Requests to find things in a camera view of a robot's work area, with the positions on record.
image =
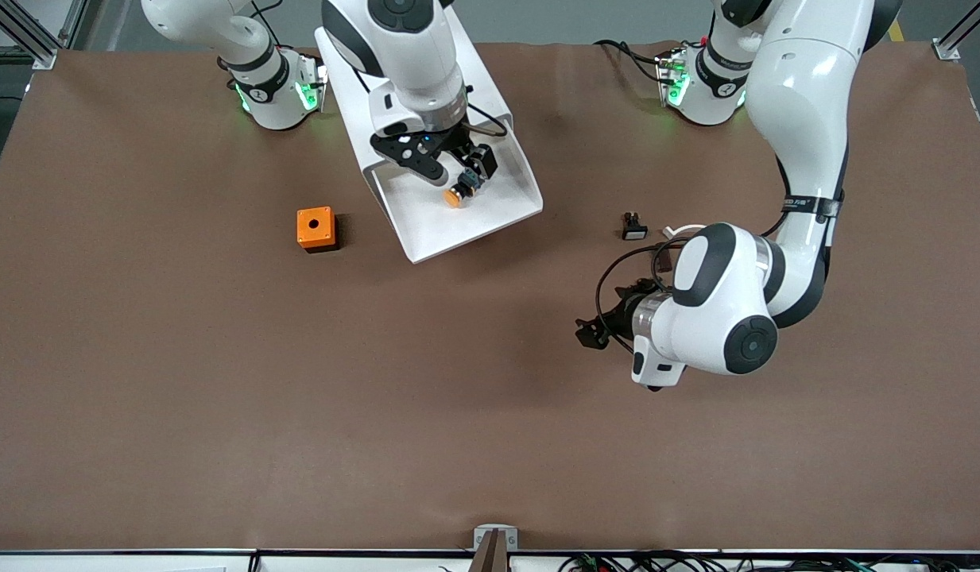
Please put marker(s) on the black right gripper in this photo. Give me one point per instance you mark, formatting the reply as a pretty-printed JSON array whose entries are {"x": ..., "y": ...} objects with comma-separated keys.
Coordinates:
[{"x": 461, "y": 146}]

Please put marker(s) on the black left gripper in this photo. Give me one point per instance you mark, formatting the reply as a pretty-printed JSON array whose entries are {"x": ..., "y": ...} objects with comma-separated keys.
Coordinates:
[{"x": 621, "y": 313}]

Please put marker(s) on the orange push button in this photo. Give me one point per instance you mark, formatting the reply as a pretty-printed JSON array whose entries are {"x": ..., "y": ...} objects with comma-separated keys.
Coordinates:
[{"x": 453, "y": 199}]

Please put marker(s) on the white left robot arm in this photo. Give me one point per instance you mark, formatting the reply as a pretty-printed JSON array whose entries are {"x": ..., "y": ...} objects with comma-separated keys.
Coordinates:
[{"x": 799, "y": 95}]

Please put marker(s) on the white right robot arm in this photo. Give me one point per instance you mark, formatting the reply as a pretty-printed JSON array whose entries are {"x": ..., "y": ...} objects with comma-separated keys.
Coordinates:
[{"x": 410, "y": 48}]

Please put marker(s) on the brown hexagonal spacer block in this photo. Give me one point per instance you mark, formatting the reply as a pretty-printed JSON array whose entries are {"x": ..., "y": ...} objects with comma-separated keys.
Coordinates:
[{"x": 661, "y": 260}]

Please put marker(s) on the black switch with white face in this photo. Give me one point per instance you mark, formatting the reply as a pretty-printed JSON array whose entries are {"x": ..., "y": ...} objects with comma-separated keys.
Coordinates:
[{"x": 634, "y": 232}]

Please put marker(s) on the orange button enclosure box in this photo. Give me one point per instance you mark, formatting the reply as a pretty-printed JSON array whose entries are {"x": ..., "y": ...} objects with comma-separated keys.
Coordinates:
[{"x": 305, "y": 234}]

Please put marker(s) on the aluminium table edge bracket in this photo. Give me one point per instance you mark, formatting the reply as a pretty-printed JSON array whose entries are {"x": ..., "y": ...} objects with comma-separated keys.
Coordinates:
[{"x": 480, "y": 536}]

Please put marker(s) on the brown wedge post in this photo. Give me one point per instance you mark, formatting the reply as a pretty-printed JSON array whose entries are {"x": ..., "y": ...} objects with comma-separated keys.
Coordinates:
[{"x": 490, "y": 556}]

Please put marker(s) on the aluminium frame post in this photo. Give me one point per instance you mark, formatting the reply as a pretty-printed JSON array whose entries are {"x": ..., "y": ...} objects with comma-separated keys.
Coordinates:
[
  {"x": 44, "y": 57},
  {"x": 947, "y": 50}
]

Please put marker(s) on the white table edge rail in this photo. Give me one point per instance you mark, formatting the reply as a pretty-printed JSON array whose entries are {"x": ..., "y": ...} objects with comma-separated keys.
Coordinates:
[{"x": 100, "y": 562}]

